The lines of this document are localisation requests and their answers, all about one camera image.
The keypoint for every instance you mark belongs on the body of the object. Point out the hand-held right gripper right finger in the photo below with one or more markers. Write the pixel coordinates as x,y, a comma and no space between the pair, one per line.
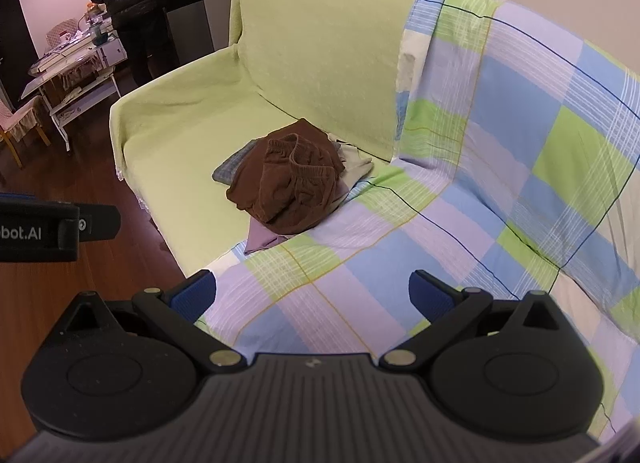
430,295

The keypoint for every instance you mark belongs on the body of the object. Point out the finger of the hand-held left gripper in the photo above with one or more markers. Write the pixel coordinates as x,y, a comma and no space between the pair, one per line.
100,224

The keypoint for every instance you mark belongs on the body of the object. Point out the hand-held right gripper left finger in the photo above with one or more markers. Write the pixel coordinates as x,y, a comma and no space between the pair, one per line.
192,295

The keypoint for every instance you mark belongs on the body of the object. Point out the mauve cloth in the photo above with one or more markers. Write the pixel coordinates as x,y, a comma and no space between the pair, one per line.
262,240

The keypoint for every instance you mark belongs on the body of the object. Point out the chair with pink cover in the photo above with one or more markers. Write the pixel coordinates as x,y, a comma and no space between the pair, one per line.
20,118

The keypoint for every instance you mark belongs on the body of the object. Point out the grey blue cloth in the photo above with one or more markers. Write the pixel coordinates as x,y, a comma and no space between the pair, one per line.
231,165

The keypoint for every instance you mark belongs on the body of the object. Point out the beige cloth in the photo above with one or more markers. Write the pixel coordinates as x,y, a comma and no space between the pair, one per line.
356,165

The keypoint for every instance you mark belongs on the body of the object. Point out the white dining table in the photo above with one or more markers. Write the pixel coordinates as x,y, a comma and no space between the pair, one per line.
75,63

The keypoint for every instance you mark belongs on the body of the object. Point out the plaid blue green sheet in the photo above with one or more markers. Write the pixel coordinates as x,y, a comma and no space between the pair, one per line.
500,143

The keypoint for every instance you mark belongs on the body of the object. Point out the teal container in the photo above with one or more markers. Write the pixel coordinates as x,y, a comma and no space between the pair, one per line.
100,37

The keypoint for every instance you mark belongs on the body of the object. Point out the grey refrigerator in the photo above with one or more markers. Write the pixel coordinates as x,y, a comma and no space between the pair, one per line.
192,28

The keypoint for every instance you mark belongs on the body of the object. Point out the sofa with light green cover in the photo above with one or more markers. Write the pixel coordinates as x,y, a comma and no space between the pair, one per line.
300,43

